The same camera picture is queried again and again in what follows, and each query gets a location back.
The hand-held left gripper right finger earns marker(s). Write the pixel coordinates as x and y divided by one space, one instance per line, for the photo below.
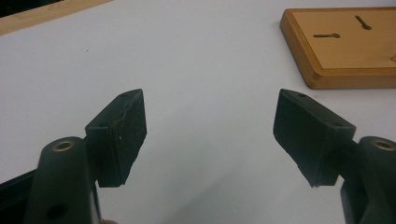
305 137

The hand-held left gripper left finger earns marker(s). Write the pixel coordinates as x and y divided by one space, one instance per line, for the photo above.
124 137

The wooden rack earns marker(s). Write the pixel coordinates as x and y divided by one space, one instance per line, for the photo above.
348 53

